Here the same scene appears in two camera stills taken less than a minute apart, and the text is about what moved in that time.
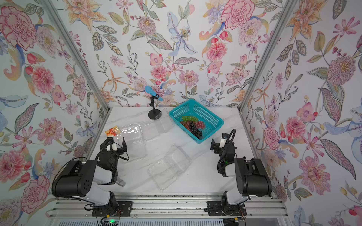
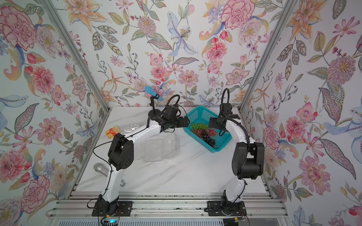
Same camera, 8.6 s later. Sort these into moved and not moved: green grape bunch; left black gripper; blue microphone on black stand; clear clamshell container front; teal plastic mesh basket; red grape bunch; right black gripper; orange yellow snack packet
Moved: teal plastic mesh basket; right black gripper; left black gripper; green grape bunch; clear clamshell container front; red grape bunch
Not moved: orange yellow snack packet; blue microphone on black stand
